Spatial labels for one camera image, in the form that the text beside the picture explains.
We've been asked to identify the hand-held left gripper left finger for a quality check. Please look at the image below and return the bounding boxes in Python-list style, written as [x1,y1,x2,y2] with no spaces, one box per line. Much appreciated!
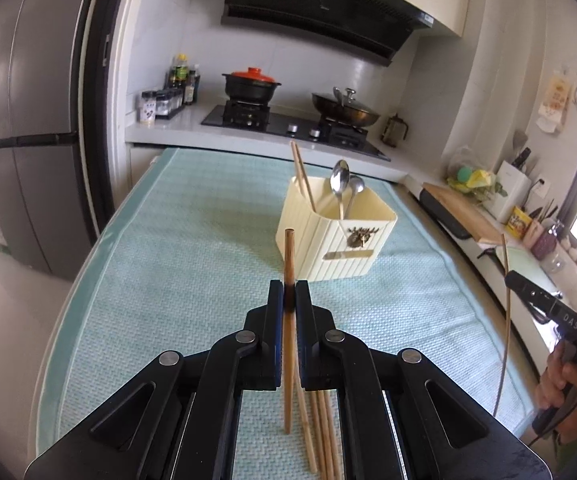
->
[23,280,284,480]

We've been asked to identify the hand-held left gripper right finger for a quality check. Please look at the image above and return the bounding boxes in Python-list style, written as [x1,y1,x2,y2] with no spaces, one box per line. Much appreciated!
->
[293,280,552,480]

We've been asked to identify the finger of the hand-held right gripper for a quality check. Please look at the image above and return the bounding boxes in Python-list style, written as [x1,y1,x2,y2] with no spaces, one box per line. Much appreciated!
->
[503,270,564,323]

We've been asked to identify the single wooden chopstick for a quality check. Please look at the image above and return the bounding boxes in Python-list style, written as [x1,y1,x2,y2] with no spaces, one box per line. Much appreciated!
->
[493,234,512,417]
[293,142,317,212]
[290,141,314,212]
[283,229,297,434]

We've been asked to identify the pile of wooden chopsticks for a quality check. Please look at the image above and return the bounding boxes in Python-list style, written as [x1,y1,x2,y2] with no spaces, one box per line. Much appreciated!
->
[296,382,343,480]

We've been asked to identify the cream utensil holder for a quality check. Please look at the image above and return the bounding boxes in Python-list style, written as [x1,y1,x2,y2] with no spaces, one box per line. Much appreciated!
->
[276,176,398,282]

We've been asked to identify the metal spoon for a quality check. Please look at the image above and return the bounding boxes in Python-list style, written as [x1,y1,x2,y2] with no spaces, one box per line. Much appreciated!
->
[343,176,366,221]
[331,160,351,221]

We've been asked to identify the dark kitchen utensils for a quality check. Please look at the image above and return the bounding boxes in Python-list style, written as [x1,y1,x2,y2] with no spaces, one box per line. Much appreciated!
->
[529,199,560,224]

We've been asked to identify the green cutting board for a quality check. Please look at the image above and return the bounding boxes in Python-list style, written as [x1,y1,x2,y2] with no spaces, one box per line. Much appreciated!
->
[479,247,564,306]

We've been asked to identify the clear glass cup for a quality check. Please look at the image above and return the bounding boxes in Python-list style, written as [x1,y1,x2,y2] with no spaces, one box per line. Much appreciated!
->
[543,250,567,274]

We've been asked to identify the pink cup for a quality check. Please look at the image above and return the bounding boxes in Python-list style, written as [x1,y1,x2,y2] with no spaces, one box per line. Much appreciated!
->
[523,220,544,247]

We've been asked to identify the white knife block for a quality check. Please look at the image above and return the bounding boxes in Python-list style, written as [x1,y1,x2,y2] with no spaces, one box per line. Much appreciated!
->
[486,160,532,226]

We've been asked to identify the wooden cutting board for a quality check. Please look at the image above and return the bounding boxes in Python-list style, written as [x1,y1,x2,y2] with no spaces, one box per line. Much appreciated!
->
[421,182,507,246]

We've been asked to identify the black baking pan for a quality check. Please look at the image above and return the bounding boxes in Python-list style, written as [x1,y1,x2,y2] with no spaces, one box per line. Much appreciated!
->
[417,187,472,241]

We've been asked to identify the green and yellow bag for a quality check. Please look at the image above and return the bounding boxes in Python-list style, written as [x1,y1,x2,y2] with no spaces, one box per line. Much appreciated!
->
[446,147,507,201]

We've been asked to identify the light blue towel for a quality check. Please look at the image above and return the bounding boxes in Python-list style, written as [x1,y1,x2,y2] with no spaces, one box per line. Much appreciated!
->
[33,147,539,480]

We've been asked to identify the kitchen knives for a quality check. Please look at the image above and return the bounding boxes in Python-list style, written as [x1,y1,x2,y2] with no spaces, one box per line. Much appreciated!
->
[511,130,539,170]

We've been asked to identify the hanging printed bag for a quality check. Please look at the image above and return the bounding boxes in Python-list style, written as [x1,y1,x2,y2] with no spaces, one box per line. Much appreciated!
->
[536,72,572,135]

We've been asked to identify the black gas stove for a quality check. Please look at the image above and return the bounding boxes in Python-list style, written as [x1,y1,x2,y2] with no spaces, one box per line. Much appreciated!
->
[201,100,392,161]

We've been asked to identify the dark wok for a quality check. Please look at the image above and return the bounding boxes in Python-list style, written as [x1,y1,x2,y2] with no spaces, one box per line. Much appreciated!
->
[312,95,382,128]

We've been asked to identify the glass wok lid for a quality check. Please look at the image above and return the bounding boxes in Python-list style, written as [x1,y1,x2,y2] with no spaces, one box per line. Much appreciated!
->
[315,88,377,112]

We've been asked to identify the black clay pot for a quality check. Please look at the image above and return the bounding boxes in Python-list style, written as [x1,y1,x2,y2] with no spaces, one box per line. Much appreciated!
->
[222,75,282,103]

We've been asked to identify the small dark sauce bottle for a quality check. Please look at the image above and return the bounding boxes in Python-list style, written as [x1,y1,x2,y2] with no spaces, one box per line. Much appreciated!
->
[184,64,202,106]

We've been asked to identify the red pot lid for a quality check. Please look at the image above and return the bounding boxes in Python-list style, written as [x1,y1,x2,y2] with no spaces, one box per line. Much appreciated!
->
[228,67,275,82]

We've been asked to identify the dark sauce bottle yellow cap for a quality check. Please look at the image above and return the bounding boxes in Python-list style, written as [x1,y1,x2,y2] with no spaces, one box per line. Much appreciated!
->
[170,53,189,103]

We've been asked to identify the black range hood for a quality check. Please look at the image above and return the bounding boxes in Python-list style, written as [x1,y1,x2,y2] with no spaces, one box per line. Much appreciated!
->
[221,0,434,67]

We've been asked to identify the grey refrigerator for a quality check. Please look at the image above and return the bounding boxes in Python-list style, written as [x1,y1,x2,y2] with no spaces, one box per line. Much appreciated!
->
[0,0,106,276]

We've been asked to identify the dark door frame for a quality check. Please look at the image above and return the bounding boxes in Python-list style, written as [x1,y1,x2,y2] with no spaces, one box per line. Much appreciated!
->
[73,0,134,241]

